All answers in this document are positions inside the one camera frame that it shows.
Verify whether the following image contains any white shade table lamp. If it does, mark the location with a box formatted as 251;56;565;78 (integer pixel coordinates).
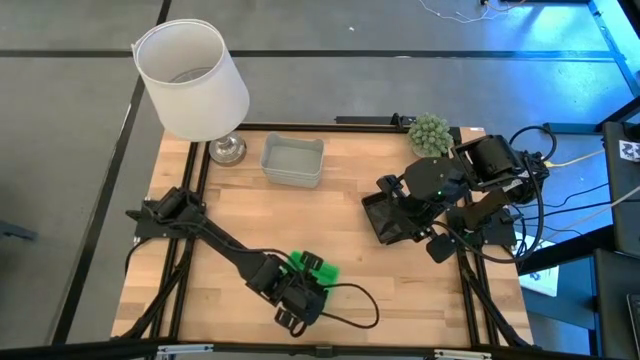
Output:
130;18;251;167

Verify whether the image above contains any black cabinet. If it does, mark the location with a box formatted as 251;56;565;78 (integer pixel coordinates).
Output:
592;248;640;360

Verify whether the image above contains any yellow floor cable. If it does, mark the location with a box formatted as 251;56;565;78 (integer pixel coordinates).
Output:
544;148;606;169

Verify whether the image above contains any thin white floor cable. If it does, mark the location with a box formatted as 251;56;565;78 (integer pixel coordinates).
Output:
417;0;526;25

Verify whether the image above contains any dark floor object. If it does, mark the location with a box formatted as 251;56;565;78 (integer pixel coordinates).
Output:
0;219;39;242

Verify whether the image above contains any silver aluminium bracket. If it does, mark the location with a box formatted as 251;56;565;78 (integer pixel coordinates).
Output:
155;343;215;357
433;348;494;360

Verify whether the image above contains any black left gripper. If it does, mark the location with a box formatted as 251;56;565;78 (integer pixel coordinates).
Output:
272;251;329;338

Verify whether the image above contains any white printed paper sheet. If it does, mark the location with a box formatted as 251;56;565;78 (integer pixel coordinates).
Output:
518;238;561;299

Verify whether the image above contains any grey plastic storage bin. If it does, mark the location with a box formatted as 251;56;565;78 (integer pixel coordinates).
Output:
259;131;325;177
262;167;322;190

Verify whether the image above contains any green slotted plastic basket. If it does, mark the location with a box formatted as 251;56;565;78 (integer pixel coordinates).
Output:
288;249;342;288

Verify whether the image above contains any black aluminium table frame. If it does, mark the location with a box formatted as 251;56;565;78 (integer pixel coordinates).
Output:
112;113;536;360

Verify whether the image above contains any black floor cable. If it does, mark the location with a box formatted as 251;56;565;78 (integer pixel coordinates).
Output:
514;182;614;221

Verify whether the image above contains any black desk with marker tag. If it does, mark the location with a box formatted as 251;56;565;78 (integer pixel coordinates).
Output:
602;121;640;259

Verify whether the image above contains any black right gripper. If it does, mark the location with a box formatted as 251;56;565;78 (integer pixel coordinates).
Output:
376;173;459;265

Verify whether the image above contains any potted green succulent plant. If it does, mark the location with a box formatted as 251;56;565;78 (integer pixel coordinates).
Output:
406;112;455;159

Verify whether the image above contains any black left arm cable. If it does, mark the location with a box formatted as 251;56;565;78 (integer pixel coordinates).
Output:
319;282;380;330

